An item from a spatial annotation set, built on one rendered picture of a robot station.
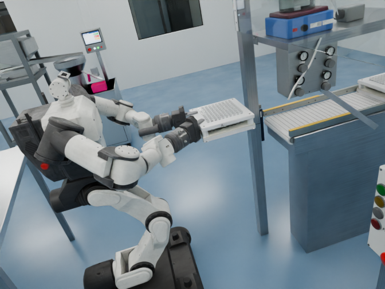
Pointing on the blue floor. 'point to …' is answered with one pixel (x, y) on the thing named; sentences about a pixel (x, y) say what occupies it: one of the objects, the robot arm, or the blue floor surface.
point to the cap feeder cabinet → (119, 135)
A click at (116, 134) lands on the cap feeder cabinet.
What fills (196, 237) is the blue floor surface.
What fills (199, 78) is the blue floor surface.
